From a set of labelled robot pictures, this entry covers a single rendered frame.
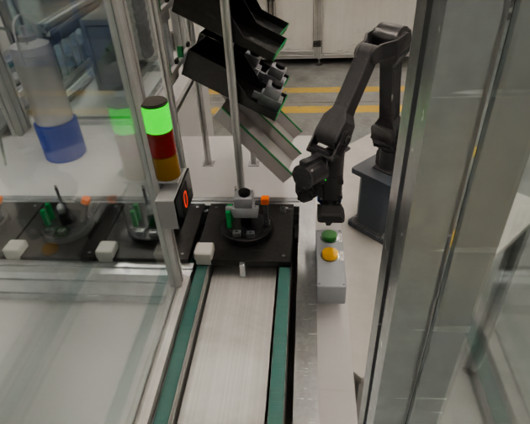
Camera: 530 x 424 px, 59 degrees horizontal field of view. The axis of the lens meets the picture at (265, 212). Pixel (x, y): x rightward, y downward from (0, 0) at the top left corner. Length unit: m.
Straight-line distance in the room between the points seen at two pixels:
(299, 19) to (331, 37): 0.38
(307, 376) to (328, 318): 0.25
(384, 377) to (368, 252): 1.15
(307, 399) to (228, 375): 0.18
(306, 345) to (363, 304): 0.26
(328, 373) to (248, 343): 0.18
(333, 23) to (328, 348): 4.37
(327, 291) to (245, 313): 0.20
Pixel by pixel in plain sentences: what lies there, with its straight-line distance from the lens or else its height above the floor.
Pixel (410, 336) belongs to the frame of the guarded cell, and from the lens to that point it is 0.18.
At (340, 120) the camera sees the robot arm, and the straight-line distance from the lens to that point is 1.03.
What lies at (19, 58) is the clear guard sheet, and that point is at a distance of 0.58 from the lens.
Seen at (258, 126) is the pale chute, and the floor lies 1.10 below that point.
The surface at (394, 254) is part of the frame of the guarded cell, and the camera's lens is 0.16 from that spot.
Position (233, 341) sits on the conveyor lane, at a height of 0.92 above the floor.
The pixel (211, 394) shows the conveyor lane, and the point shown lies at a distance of 0.99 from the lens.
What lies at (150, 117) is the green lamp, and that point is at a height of 1.40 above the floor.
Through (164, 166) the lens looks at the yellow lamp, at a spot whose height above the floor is 1.30.
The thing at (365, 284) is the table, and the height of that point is 0.86.
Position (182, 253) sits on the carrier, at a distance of 1.19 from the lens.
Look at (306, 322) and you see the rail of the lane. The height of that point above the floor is 0.95.
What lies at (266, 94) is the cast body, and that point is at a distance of 1.30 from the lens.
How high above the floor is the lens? 1.74
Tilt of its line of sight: 37 degrees down
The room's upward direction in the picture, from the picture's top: 3 degrees counter-clockwise
